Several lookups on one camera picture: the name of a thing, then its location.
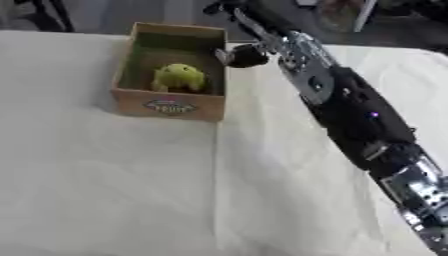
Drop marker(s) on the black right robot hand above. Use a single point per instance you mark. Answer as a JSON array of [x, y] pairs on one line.
[[359, 116]]

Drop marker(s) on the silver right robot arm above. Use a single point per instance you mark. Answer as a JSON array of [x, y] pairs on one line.
[[421, 190]]

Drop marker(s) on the tan cardboard box green inside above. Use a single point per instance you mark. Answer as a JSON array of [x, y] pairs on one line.
[[175, 106]]

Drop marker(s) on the yellow-green soft toy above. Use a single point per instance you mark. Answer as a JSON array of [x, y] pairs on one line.
[[178, 76]]

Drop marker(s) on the black tripod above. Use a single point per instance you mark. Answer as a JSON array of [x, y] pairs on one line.
[[49, 15]]

